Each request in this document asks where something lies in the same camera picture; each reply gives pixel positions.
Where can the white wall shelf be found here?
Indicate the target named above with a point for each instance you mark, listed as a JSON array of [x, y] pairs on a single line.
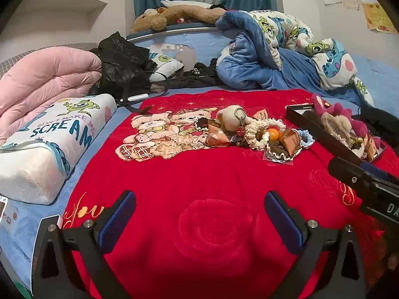
[[68, 3]]

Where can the white tube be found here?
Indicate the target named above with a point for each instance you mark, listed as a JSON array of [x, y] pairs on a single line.
[[138, 97]]

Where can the blue lace scrunchie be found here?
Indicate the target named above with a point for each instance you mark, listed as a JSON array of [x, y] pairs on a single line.
[[306, 138]]

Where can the orange triangular packet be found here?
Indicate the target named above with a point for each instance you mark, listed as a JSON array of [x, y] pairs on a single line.
[[291, 141], [372, 148], [218, 137], [260, 115]]

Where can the black box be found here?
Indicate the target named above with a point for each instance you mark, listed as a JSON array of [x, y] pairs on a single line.
[[307, 121]]

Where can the white printed pillow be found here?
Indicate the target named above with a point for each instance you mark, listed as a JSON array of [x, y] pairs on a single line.
[[37, 168]]

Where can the brown lace scrunchie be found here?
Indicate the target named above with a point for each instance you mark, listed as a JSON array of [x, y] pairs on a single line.
[[277, 151]]

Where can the black lace scrunchie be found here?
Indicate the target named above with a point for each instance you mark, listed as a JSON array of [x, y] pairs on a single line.
[[204, 124]]

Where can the brown teddy bear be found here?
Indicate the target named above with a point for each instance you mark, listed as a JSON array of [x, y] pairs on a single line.
[[184, 14]]

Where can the tangerine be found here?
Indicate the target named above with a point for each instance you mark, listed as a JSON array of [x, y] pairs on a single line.
[[273, 134]]

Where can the yellow wall poster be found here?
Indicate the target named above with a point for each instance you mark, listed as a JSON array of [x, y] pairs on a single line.
[[377, 17]]

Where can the dark clothes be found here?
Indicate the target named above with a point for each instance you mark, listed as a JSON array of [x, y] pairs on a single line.
[[193, 81]]

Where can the pink quilt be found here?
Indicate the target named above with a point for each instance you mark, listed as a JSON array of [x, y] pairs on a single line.
[[46, 74]]

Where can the black jacket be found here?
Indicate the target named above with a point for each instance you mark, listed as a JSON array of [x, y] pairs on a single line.
[[121, 62]]

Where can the brown furry hair clip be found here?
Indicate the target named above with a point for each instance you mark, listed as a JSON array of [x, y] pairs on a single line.
[[312, 116]]

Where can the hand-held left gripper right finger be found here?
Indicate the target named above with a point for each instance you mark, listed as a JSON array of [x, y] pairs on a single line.
[[280, 221]]

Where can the blue printed blanket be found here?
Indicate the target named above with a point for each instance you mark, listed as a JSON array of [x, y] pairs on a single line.
[[258, 68]]

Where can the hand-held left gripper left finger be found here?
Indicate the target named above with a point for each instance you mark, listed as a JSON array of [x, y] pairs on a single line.
[[120, 218]]

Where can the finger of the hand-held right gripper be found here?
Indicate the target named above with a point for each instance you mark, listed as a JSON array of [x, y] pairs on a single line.
[[343, 169], [375, 169]]

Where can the beige furry hair clip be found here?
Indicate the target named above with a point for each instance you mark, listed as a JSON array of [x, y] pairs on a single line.
[[331, 122]]

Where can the black cloth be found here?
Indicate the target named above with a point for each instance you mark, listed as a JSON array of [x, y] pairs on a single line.
[[380, 124]]

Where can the red printed blanket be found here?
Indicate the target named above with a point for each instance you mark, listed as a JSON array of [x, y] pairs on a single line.
[[202, 193]]

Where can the blue bed headboard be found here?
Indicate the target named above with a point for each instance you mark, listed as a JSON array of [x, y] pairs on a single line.
[[187, 37]]

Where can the small printed pillow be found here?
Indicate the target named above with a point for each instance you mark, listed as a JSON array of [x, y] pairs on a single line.
[[165, 65]]

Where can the pink plush toy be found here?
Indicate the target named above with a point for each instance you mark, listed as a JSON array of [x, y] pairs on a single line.
[[339, 112]]

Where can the cream knitted scrunchie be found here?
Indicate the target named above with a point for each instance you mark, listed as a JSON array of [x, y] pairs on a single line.
[[252, 134]]

